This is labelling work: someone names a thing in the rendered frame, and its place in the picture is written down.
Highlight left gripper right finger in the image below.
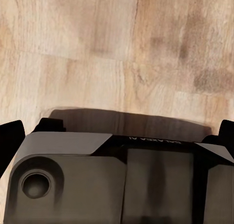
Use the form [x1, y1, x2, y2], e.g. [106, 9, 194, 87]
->
[218, 120, 234, 159]

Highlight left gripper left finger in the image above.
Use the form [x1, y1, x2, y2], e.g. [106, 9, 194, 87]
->
[0, 120, 26, 178]

